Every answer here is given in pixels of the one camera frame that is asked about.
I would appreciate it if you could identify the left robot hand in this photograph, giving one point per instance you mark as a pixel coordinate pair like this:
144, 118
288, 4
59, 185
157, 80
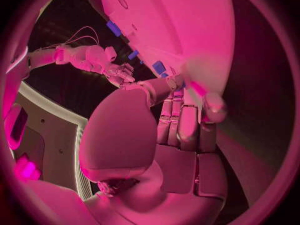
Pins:
122, 135

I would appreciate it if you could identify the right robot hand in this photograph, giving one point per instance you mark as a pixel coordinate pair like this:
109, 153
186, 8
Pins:
119, 73

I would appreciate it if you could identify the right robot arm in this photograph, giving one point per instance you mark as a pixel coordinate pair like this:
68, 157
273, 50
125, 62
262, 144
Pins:
77, 57

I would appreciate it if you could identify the white task board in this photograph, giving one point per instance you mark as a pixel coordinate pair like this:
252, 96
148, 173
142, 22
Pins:
175, 22

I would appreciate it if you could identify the blue peg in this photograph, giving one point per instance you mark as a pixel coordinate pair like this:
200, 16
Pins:
133, 54

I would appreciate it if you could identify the blue block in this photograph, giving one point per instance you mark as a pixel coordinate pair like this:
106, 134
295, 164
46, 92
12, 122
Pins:
158, 67
113, 28

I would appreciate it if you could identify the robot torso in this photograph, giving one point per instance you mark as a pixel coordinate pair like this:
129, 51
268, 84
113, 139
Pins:
54, 135

